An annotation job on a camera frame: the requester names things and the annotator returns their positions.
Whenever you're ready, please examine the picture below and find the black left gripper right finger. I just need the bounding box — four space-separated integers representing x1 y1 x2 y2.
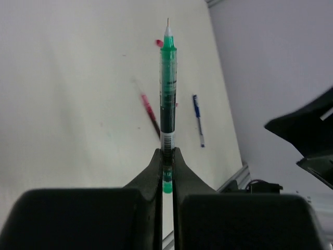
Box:
173 148 325 249

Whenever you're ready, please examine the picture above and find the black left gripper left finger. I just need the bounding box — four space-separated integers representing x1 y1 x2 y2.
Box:
1 149 162 249

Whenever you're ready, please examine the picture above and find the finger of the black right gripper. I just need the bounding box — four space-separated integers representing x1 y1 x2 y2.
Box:
264 88 332 157
296 155 333 189

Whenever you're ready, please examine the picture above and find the red gel pen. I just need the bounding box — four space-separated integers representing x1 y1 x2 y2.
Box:
131 78 161 140

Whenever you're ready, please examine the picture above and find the blue ballpoint pen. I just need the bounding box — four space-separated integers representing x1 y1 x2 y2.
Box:
192 94 205 148

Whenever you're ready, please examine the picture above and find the green gel pen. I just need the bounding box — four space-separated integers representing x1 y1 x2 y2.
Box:
159 19 177 194

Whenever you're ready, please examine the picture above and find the pink marker cap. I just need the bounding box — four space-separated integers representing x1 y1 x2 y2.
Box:
155 40 164 48

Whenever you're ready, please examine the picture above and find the aluminium mounting rail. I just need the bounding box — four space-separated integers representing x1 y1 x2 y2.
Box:
217 162 251 193

